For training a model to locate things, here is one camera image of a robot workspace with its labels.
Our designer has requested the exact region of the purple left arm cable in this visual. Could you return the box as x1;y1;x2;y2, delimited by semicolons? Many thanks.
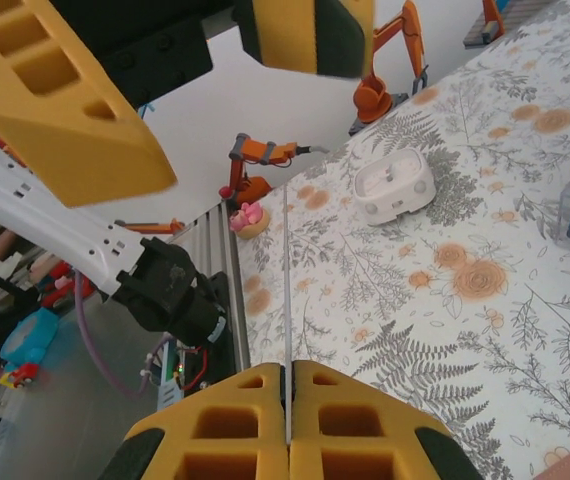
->
73;272;142;397

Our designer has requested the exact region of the orange welding robot wall sticker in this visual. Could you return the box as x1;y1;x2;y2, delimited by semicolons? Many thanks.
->
218;132;331;207

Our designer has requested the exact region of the orange gantry wall sticker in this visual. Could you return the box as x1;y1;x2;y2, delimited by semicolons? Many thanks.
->
114;217;186;236

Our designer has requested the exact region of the small pink pig toy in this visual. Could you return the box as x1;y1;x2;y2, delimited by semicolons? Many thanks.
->
228;201;271;240

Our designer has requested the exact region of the white rounded plastic toy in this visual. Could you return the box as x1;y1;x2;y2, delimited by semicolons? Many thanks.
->
353;149;437;227

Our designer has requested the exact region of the left circuit board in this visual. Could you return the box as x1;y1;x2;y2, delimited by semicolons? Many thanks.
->
157;344;189;406

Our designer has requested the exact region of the blue round toy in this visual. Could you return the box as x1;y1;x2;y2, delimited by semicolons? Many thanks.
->
0;305;62;372

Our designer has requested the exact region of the short purple cable loop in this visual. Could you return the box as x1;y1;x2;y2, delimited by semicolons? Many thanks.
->
137;333;177;389

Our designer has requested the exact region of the aluminium mounting rail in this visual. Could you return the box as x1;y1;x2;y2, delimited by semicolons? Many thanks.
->
167;199;252;376

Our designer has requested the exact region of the blue orange conveyor wall sticker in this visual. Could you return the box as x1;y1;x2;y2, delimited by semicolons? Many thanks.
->
462;0;507;49

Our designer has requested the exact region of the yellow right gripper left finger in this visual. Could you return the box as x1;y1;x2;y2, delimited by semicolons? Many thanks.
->
97;362;290;480

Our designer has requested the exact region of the thin metal rod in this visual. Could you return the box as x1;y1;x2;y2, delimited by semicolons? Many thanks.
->
281;187;296;445

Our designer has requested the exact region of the red toy car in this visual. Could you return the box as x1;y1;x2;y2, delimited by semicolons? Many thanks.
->
0;362;41;390

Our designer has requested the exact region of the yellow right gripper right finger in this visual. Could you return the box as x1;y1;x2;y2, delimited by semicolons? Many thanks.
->
288;359;484;480

